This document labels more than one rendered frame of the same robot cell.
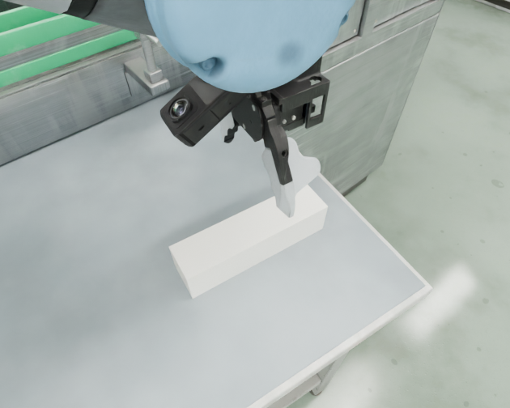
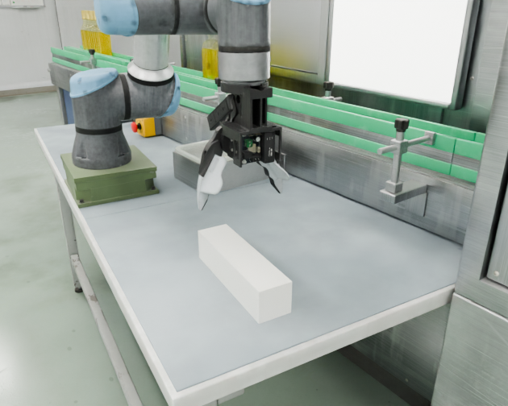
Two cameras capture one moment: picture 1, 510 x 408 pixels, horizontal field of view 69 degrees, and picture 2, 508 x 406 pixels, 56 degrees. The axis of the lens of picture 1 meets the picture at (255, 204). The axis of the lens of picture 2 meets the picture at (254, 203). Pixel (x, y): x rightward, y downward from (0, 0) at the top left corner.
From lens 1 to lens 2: 82 cm
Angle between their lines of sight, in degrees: 73
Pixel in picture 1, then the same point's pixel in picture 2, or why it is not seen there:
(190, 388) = (137, 258)
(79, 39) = not seen: hidden behind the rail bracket
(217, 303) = (192, 267)
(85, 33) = not seen: hidden behind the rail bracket
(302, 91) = (229, 127)
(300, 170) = (213, 180)
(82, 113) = (368, 192)
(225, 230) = (237, 242)
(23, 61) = (364, 137)
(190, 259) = (214, 231)
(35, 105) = (349, 164)
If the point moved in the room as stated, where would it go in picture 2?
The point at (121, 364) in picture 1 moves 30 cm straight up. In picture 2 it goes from (162, 237) to (150, 97)
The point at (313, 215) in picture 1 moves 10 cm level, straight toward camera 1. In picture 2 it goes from (250, 286) to (192, 275)
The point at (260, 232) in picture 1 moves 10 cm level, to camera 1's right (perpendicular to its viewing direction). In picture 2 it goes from (232, 257) to (227, 289)
